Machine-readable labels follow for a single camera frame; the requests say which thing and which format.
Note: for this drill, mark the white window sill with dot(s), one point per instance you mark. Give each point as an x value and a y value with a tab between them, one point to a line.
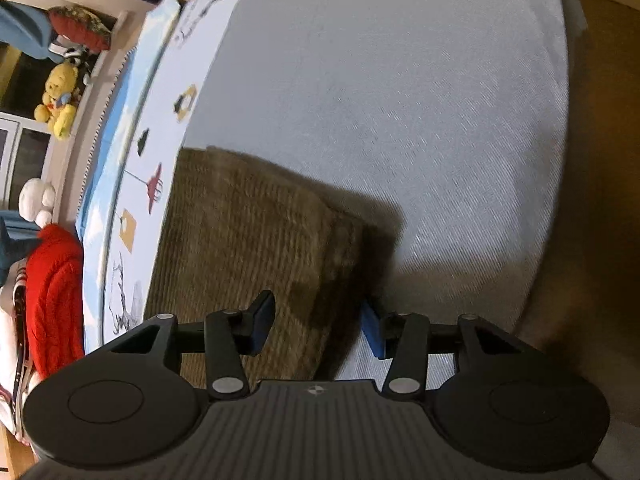
67	170

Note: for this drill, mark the white plush toy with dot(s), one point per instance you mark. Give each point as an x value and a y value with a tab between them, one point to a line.
36	197

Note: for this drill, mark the grey cloth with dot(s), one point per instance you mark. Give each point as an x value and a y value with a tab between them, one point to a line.
400	85

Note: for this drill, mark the black white striped plush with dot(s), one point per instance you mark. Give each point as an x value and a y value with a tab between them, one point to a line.
75	57

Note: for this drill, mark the blue curtain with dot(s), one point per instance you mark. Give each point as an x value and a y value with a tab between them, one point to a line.
25	30

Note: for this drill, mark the blue shark plush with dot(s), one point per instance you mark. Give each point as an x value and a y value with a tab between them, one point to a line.
12	250

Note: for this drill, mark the light blue patterned blanket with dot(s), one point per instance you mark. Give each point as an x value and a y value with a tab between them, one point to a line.
120	125

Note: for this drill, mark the grey mattress with patterned trim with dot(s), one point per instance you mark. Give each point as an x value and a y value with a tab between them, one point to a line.
95	160

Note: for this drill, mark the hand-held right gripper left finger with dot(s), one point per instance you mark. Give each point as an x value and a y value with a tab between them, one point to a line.
262	322

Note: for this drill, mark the red patterned pillow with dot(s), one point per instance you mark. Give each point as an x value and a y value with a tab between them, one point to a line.
80	25

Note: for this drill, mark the white printed bed sheet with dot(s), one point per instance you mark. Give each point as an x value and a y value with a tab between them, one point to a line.
200	50

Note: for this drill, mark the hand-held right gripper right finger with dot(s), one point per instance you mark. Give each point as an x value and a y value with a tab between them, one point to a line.
374	330

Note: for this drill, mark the red knitted blanket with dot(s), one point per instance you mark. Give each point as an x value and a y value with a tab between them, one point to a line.
55	290

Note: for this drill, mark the yellow bear plush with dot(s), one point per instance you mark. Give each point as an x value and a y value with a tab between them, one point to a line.
62	110

